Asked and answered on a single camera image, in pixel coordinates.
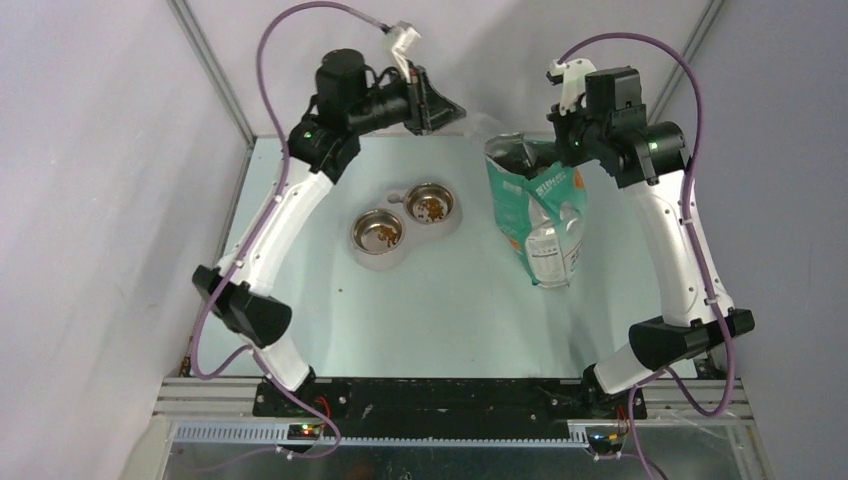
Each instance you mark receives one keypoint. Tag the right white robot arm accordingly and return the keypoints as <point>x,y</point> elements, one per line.
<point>649,163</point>

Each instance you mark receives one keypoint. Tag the brown kibble in left bowl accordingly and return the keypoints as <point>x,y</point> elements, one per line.
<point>389,235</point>

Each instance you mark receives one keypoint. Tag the controller board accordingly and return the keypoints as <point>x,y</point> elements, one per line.
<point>605,446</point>
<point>304,432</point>

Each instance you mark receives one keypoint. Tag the aluminium frame rail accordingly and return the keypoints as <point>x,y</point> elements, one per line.
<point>221,410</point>

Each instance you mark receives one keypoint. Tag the left steel bowl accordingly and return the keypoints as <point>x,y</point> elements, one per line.
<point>363,233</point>

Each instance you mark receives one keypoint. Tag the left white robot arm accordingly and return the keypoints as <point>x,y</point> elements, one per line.
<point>350,101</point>

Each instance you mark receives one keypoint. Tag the grey double bowl stand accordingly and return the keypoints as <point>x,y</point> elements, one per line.
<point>415,234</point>

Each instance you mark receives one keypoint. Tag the teal pet food bag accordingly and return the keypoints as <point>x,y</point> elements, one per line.
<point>539,205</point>

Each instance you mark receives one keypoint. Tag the right controller board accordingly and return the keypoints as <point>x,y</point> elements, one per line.
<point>605,446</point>

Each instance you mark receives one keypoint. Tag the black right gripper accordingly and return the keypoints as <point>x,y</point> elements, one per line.
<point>567,155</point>

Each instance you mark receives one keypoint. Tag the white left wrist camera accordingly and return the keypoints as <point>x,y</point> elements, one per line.
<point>398,40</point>

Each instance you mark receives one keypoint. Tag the steel bowl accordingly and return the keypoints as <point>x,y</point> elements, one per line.
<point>363,233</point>
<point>428,190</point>

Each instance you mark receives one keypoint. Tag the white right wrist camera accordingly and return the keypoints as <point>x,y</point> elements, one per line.
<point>571,77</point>

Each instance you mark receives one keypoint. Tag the brown kibble in bowl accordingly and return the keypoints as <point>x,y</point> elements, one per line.
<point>430,210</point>
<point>389,235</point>

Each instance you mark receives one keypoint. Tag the brown kibble in right bowl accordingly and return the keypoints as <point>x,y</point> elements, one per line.
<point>430,210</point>

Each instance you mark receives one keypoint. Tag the right steel bowl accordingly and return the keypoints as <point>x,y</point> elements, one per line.
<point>428,190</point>

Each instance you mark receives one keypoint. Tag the clear plastic scoop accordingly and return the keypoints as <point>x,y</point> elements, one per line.
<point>479,128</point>

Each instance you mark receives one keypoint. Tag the left controller board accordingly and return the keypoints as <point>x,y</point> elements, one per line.
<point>304,432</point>

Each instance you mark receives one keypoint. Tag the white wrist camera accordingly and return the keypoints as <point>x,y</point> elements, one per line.
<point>571,77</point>
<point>398,40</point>

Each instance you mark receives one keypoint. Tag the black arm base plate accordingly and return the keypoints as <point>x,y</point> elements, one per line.
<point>463,409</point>

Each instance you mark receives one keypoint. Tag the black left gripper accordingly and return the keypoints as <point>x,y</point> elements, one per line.
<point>426,110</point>

